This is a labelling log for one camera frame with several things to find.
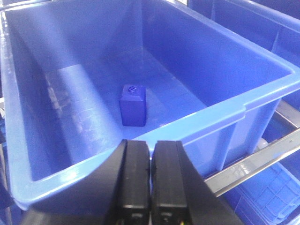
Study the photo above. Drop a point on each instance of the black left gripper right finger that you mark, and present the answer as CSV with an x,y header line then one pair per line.
x,y
179,194

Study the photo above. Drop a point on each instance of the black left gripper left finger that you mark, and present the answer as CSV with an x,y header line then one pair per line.
x,y
102,190

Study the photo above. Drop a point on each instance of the blue bottle-shaped part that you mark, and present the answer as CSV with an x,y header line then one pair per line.
x,y
133,107

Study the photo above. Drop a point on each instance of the blue bin on lower level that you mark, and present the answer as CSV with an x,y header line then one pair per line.
x,y
268,198

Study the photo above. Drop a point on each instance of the large blue bin left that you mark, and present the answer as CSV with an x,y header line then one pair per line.
x,y
65,62

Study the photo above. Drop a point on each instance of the large blue bin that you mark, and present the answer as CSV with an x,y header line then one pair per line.
x,y
65,62
271,24

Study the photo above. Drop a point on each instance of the large blue bin right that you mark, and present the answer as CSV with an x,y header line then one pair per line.
x,y
271,24

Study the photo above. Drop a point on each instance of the steel shelf front rail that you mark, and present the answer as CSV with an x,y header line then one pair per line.
x,y
253,164

